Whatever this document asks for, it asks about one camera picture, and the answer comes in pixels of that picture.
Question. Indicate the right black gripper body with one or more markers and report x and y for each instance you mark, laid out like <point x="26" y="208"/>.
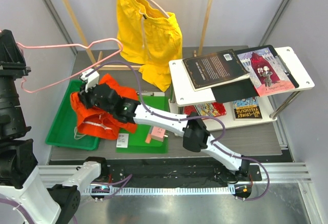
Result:
<point x="90" y="101"/>

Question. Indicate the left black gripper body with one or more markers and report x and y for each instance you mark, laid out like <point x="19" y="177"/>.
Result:
<point x="12" y="70"/>

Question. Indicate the pink wire hanger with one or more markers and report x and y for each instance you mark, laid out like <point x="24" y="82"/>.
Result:
<point x="120" y="48"/>

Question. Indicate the orange shorts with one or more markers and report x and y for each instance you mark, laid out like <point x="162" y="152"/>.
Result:
<point x="98" y="123"/>

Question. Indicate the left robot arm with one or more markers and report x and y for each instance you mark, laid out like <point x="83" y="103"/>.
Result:
<point x="21" y="184"/>

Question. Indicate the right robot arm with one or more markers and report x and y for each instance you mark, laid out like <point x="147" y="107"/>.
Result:
<point x="194" y="133"/>

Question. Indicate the yellow shorts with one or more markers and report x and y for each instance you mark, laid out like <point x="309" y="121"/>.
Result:
<point x="149" y="39"/>

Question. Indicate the green plastic tray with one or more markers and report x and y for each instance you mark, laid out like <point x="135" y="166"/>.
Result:
<point x="61" y="133"/>

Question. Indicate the green clipboard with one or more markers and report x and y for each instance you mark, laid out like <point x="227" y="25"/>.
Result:
<point x="141" y="142"/>

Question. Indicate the orange blue highlighter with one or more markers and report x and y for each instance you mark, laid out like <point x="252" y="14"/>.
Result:
<point x="148" y="138"/>

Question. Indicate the pink cube power adapter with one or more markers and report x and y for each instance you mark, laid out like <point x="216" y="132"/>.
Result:
<point x="157" y="133"/>

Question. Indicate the white two-tier shelf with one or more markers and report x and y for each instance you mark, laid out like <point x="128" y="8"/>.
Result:
<point x="182" y="93"/>

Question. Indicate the black hardcover book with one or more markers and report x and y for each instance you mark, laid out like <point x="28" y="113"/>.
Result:
<point x="215" y="69"/>

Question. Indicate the red treehouse book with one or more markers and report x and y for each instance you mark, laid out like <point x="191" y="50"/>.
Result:
<point x="209" y="109"/>

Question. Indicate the black yellow treehouse book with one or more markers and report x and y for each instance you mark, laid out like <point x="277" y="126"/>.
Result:
<point x="246" y="109"/>

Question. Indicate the wooden clothes rack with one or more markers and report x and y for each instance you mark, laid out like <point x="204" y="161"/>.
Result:
<point x="155" y="5"/>

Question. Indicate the illustrated red castle book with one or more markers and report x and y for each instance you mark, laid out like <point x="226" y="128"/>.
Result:
<point x="268" y="74"/>

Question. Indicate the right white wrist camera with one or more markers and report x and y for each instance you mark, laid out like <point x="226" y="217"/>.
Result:
<point x="90" y="78"/>

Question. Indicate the aluminium rail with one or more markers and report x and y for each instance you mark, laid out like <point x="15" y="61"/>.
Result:
<point x="284" y="173"/>

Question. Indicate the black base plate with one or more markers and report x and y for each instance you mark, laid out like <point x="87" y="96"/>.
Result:
<point x="169" y="172"/>

